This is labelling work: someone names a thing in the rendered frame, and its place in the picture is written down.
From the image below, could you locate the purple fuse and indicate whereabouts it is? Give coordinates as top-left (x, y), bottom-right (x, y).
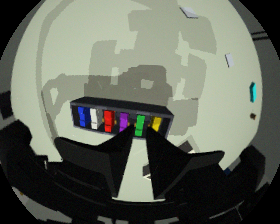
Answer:
top-left (120, 112), bottom-right (128, 132)

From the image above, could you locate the small cyan rectangular block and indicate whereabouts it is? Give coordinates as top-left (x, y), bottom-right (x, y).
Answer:
top-left (249, 81), bottom-right (257, 103)

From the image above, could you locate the yellow fuse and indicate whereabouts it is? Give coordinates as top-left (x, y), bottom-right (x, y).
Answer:
top-left (151, 116), bottom-right (161, 131)

